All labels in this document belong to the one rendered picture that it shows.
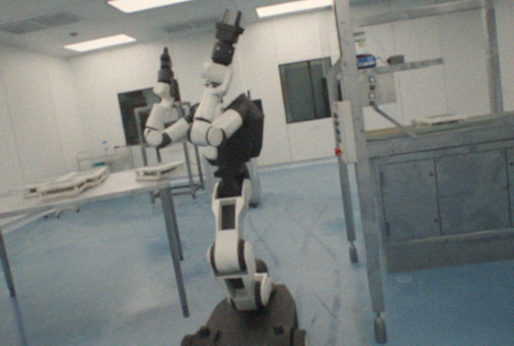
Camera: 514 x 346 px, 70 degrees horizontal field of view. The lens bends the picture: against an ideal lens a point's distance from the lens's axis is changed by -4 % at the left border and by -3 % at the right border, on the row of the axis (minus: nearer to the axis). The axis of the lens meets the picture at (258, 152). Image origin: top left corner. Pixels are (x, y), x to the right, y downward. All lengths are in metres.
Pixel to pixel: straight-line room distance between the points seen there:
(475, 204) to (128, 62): 6.94
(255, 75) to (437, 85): 3.48
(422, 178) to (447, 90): 5.47
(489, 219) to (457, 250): 0.29
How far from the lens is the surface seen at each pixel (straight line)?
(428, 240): 2.75
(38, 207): 2.44
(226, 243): 1.73
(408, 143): 2.52
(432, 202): 2.69
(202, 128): 1.47
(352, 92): 1.74
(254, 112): 1.67
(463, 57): 8.17
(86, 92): 8.64
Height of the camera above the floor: 1.20
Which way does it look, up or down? 6 degrees down
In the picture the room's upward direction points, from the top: 9 degrees counter-clockwise
